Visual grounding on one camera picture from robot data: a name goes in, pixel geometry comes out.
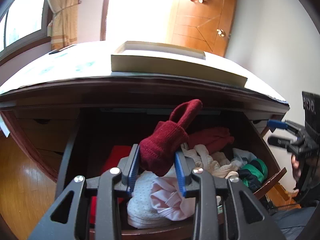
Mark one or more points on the green and navy garment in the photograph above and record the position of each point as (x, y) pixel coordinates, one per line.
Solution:
(253, 174)

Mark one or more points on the brass door knob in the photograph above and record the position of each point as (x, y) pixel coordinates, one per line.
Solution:
(221, 33)

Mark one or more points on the open wooden drawer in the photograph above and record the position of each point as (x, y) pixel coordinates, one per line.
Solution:
(97, 132)

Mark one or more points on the shallow cardboard box tray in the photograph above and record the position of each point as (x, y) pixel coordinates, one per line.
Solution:
(160, 58)

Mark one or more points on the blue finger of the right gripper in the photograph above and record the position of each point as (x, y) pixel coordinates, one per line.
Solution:
(277, 124)
(280, 142)

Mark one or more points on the person's right hand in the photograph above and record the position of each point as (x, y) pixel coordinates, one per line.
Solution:
(296, 170)

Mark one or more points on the dark red knitted sock roll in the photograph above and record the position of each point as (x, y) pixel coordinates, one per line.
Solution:
(157, 152)

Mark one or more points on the window with dark frame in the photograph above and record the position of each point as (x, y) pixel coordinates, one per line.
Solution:
(23, 26)

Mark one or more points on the wooden door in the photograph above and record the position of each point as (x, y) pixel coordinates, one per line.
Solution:
(194, 25)

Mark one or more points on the white dotted underwear roll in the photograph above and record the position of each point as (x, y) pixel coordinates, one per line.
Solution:
(140, 213)

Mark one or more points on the maroon grey underwear roll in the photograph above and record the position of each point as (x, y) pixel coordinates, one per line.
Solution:
(214, 139)

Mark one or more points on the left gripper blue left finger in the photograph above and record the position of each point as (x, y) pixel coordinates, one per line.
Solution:
(130, 171)

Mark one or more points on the black smartphone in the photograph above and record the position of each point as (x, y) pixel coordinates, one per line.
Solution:
(61, 49)

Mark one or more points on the pink garment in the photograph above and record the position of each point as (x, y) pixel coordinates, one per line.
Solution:
(167, 200)

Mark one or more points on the bright red garment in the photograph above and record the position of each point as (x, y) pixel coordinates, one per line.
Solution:
(117, 152)

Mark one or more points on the yellow tied curtain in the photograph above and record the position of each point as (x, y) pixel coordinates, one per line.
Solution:
(64, 26)

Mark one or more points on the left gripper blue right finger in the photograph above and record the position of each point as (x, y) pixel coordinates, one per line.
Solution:
(183, 167)

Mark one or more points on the beige cream garment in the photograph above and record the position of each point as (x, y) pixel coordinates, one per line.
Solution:
(218, 165)

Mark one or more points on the green cloud print tablecloth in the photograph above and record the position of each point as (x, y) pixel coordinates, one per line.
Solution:
(93, 59)

